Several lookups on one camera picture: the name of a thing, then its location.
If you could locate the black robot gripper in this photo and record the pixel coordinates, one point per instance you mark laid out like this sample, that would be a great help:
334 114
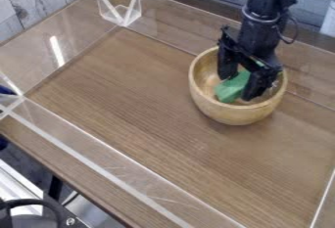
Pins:
253 44

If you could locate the green wooden block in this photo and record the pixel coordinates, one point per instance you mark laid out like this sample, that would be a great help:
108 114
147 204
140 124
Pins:
229 89

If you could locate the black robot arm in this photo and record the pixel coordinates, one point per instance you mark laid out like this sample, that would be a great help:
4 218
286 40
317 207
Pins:
265 7

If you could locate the brown wooden bowl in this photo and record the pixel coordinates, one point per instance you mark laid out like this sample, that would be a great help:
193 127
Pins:
238 112

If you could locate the black table leg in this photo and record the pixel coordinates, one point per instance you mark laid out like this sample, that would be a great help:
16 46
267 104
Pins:
55 188

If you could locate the clear acrylic tray wall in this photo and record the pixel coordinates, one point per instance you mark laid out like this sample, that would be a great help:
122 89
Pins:
104 80

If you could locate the black metal bracket with screw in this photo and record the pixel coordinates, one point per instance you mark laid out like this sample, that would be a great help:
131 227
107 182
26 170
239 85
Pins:
70 220

